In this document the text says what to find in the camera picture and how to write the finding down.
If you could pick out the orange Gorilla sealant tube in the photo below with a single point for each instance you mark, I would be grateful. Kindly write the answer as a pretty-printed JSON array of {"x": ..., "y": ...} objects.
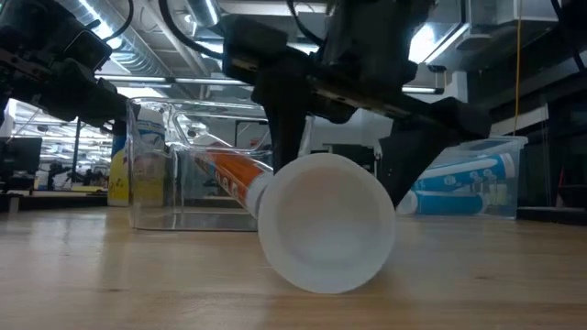
[{"x": 325, "y": 224}]

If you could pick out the blue silicone sealant tube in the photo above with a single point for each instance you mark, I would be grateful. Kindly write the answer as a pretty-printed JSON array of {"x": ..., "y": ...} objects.
[
  {"x": 472, "y": 176},
  {"x": 449, "y": 204}
]

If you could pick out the smooth silver air duct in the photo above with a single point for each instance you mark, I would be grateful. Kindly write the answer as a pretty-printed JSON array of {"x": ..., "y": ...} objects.
[{"x": 204, "y": 11}]

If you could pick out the yellow Lysol wipes canister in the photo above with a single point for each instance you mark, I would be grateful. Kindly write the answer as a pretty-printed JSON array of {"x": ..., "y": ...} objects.
[{"x": 118, "y": 174}]

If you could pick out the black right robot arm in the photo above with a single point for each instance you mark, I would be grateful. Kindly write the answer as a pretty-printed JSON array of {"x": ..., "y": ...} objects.
[{"x": 367, "y": 32}]

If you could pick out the long linear ceiling light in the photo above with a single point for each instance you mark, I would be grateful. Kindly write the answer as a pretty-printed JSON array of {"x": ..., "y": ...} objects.
[{"x": 206, "y": 81}]

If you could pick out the silver spiral air duct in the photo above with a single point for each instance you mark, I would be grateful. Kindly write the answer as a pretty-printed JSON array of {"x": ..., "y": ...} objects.
[{"x": 133, "y": 55}]

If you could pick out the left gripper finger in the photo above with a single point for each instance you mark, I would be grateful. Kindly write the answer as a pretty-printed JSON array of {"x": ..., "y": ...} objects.
[{"x": 96, "y": 103}]

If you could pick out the black monitor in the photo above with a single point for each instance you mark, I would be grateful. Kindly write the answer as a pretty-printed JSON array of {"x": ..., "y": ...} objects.
[{"x": 20, "y": 160}]

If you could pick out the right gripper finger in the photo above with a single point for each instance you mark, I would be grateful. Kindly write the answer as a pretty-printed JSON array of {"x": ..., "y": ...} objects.
[
  {"x": 413, "y": 156},
  {"x": 286, "y": 124}
]

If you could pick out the translucent plastic storage box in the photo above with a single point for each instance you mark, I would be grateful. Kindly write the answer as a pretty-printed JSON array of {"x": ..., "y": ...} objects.
[{"x": 516, "y": 201}]

